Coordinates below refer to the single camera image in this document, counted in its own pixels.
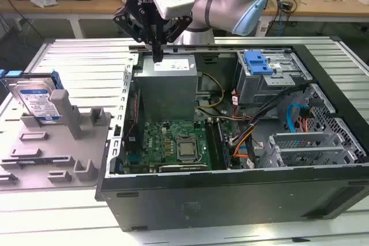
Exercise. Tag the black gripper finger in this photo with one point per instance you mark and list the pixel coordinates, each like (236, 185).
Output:
(127, 21)
(178, 30)

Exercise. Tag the hard disk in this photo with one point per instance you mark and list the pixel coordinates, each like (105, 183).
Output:
(34, 99)

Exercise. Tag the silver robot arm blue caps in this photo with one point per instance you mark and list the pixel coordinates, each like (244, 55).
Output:
(219, 4)

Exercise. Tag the grey power supply unit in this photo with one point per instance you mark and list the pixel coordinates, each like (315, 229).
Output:
(164, 93)

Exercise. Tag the crumpled white tissue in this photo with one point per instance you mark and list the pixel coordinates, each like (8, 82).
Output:
(43, 0)

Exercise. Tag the blue plastic bay latch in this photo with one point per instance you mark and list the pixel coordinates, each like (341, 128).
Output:
(258, 64)

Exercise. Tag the grey metal drive cage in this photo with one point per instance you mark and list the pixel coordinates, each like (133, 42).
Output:
(259, 90)

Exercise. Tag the green motherboard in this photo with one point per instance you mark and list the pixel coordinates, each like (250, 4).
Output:
(161, 142)

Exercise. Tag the silver CPU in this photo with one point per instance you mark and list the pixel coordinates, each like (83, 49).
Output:
(187, 149)

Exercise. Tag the black RAM slot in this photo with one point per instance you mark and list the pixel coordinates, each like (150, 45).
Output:
(216, 145)
(212, 145)

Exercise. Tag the green RAM stick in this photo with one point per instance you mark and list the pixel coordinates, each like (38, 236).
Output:
(222, 145)

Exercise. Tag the black graphics card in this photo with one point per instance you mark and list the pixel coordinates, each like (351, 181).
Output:
(181, 168)

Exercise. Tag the grey plastic parts rack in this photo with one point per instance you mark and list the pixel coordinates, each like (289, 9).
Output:
(57, 153)

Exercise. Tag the black open PC case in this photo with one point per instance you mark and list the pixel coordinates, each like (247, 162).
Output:
(230, 200)

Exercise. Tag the wooden desk white frame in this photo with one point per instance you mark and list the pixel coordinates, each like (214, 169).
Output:
(86, 5)

